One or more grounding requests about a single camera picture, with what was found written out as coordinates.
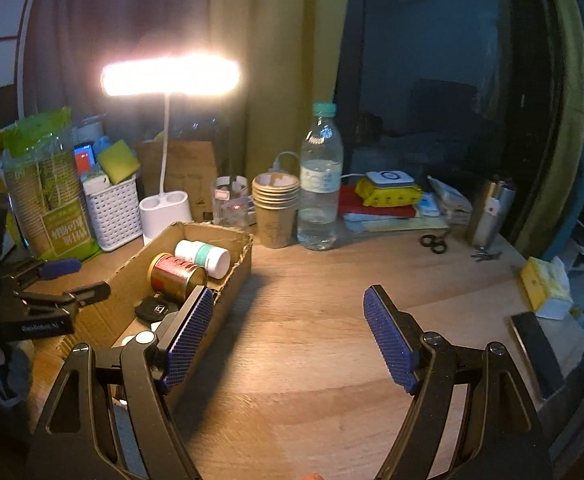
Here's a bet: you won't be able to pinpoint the clear water bottle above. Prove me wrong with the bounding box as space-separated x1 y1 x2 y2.
297 102 343 252

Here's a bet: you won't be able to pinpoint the yellow-green sponge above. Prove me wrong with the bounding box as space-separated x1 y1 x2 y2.
96 140 138 186

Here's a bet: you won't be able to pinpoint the brown lamp carton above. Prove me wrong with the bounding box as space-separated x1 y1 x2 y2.
136 140 220 223

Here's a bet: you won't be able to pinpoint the white charging cable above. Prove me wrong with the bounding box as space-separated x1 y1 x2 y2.
271 151 367 181

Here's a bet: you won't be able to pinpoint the black scissors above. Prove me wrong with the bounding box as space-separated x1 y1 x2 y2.
419 230 450 256

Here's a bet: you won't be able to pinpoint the small white printed box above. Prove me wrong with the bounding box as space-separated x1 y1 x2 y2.
82 170 110 196

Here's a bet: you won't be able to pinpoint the olive yellow curtain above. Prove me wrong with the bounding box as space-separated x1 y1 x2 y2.
516 0 584 261
207 0 353 186

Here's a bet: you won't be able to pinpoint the white desk lamp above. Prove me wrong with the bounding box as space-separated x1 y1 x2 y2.
101 56 243 247

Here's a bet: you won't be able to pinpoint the green packet of paper cups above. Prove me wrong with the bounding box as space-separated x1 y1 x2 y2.
0 106 102 263

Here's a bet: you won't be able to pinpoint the tablet with lit screen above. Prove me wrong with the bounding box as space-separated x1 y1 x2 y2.
73 142 98 173

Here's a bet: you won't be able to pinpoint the yellow printed tin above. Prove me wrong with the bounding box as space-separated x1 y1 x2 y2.
354 180 423 208

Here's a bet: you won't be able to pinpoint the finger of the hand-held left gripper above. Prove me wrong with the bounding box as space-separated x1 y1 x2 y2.
14 258 83 286
14 281 112 309

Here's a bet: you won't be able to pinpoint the white woven plastic basket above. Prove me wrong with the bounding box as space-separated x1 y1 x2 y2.
83 172 145 253

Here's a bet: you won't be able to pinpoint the dark glass window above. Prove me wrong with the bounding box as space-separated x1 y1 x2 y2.
334 0 552 241

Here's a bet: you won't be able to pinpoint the person's left hand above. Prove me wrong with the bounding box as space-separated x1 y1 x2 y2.
0 338 34 413

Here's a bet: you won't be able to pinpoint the clear plastic cup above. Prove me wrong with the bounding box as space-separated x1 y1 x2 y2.
213 175 255 228

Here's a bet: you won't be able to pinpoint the white pill bottle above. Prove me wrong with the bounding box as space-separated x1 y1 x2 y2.
174 239 231 280

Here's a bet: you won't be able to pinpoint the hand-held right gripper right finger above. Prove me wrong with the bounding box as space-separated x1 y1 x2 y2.
362 284 555 480

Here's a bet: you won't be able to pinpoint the black car key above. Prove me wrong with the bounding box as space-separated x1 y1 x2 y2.
134 295 185 323

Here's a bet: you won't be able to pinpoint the white wireless charger pad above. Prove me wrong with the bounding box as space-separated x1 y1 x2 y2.
365 170 415 192

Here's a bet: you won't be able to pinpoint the black smartphone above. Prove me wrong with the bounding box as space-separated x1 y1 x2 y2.
509 311 567 401

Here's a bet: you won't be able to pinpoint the pale paper pad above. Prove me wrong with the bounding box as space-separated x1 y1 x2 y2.
344 202 450 235

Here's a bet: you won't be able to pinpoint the steel tumbler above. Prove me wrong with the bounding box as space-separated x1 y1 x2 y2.
466 177 515 248

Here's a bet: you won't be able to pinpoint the stack of brown paper cups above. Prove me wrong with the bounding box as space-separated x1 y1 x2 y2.
251 172 301 250

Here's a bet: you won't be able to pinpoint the red flat box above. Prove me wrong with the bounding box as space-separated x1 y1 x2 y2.
338 185 417 220

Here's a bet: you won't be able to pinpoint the red metal can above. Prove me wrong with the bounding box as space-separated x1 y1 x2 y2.
147 252 209 303

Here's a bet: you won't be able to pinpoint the yellow tissue box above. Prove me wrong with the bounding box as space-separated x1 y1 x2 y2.
519 256 574 321

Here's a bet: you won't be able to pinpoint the white plastic packet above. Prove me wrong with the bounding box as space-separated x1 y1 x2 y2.
426 175 472 216

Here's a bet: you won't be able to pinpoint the cardboard box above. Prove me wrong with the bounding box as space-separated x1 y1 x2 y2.
62 222 255 391

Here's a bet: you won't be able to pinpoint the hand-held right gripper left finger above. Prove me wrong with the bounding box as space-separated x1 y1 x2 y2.
28 284 216 480

